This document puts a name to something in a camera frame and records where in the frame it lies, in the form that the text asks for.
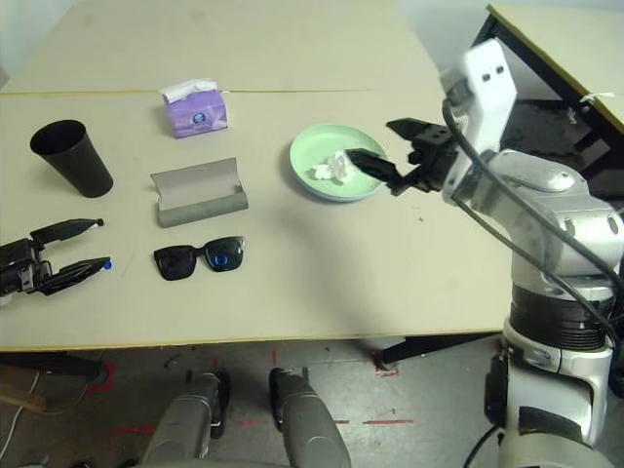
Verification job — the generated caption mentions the purple tissue pack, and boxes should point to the purple tissue pack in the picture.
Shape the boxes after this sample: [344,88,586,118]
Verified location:
[160,77,230,141]

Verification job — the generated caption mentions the beige table black frame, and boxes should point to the beige table black frame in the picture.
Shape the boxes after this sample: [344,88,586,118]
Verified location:
[470,3,624,196]

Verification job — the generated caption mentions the black plastic cup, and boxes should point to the black plastic cup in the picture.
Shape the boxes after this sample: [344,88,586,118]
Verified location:
[28,119,115,200]

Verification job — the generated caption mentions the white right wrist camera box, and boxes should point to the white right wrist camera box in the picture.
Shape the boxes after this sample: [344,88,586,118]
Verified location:
[438,38,518,157]

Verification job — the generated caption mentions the thin white floor cable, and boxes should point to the thin white floor cable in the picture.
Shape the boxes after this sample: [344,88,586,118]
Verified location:
[0,370,89,440]

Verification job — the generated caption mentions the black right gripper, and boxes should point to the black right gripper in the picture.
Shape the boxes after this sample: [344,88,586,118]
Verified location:
[343,117,463,198]

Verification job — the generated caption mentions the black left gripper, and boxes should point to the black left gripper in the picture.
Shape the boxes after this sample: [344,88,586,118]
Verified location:
[0,217,113,297]

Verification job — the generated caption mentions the grey robot right leg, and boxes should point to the grey robot right leg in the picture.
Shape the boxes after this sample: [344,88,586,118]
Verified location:
[269,368,352,468]

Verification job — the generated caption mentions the green plate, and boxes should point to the green plate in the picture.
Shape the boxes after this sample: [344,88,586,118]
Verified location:
[289,123,389,202]

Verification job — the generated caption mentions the black table foot bar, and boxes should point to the black table foot bar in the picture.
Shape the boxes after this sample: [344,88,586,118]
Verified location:
[0,351,109,384]
[381,333,503,371]

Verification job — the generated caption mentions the grey robot left leg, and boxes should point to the grey robot left leg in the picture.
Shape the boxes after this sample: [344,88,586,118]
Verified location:
[143,372,233,468]

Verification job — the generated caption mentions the blue plate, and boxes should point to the blue plate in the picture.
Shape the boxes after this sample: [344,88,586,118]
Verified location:
[290,165,389,204]

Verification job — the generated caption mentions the grey robot leg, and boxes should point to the grey robot leg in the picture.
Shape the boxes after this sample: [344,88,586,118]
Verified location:
[269,368,352,468]
[143,372,233,468]

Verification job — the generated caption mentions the black sunglasses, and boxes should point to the black sunglasses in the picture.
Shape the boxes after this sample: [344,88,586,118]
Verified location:
[152,235,246,282]

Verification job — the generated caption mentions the grey glasses case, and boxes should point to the grey glasses case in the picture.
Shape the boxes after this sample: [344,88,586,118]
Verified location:
[149,156,249,229]

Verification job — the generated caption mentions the white tissue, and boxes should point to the white tissue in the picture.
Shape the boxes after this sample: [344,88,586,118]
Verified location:
[311,150,357,186]

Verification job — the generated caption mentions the wooden plank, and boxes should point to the wooden plank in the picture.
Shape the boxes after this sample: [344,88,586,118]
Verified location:
[0,382,48,413]

